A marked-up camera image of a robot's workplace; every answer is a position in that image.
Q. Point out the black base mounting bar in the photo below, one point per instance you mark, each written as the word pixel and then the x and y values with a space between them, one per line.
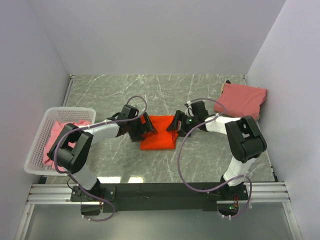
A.
pixel 171 203

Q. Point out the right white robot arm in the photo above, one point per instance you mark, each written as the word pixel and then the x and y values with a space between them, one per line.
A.
pixel 245 140

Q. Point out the white plastic laundry basket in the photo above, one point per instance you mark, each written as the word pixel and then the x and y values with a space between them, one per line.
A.
pixel 34 161

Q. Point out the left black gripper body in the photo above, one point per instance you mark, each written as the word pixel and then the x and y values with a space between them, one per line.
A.
pixel 137 128

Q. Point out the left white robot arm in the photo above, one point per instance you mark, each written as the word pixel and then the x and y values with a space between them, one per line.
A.
pixel 71 148

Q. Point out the folded pink t shirt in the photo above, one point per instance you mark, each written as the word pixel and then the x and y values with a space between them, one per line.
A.
pixel 240 100

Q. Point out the orange polo shirt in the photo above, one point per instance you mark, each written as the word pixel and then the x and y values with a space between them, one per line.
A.
pixel 163 139

